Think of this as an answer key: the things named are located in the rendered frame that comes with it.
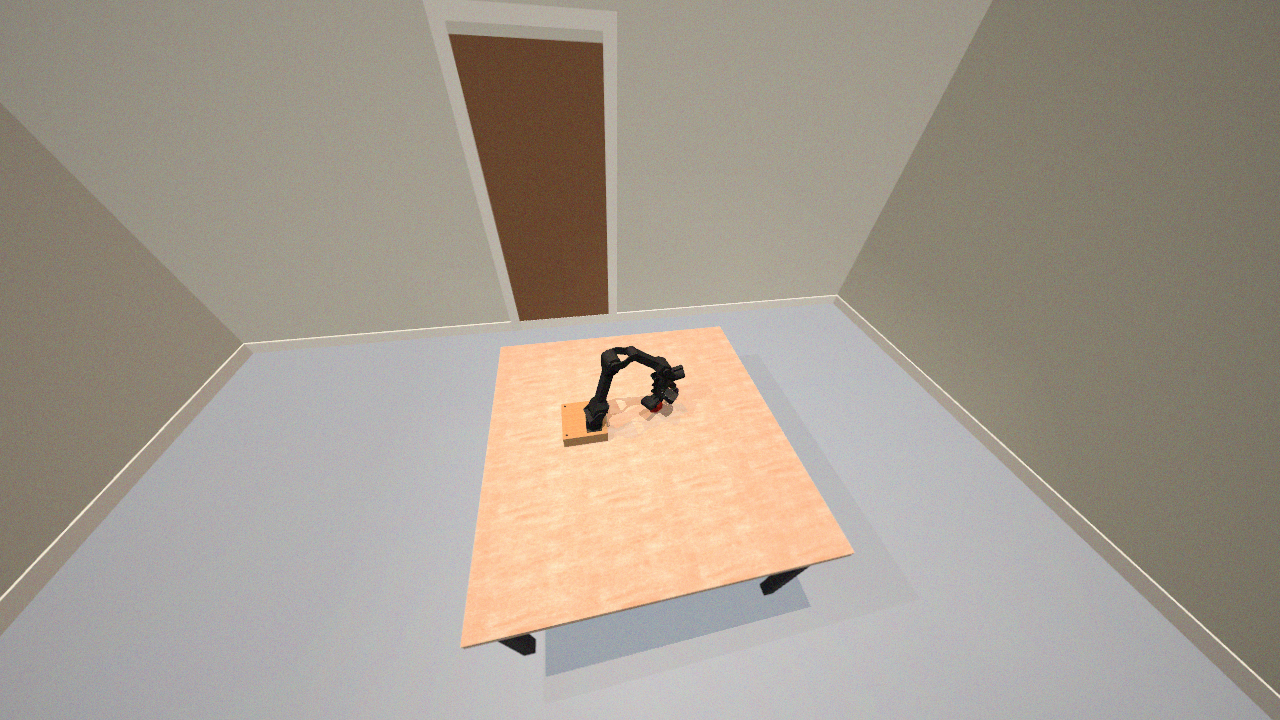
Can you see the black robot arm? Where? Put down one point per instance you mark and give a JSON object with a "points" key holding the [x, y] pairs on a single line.
{"points": [[598, 406]]}

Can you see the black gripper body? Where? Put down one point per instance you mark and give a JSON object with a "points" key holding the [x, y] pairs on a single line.
{"points": [[651, 402]]}

